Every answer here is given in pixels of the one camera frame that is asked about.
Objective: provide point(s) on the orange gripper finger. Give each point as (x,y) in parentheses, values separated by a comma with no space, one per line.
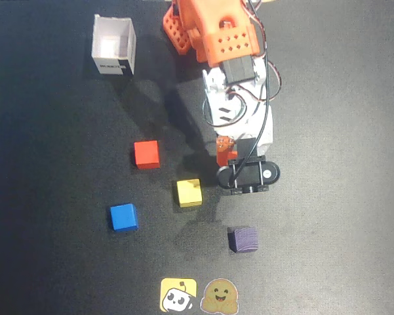
(223,154)

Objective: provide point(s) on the orange and white robot arm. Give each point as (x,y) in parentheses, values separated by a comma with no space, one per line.
(223,29)

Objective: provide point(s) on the yellow wooden cube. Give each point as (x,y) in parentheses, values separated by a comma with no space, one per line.
(189,193)

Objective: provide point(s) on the red wooden cube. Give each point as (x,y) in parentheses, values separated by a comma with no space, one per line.
(146,154)

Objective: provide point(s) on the purple wooden cube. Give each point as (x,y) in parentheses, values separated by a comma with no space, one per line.
(245,239)

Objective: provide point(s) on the blue wooden cube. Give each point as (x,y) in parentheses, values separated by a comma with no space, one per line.
(124,216)

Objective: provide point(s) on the black table mat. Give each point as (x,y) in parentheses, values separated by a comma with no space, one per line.
(314,229)

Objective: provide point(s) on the hugging face emoji sticker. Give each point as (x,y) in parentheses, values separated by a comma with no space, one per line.
(220,297)

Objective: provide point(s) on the yellow robot sticker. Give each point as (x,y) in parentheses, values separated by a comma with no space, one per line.
(178,295)

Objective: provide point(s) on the white open cardboard box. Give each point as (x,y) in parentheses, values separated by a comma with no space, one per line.
(113,46)

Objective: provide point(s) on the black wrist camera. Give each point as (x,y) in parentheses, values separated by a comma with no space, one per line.
(249,175)

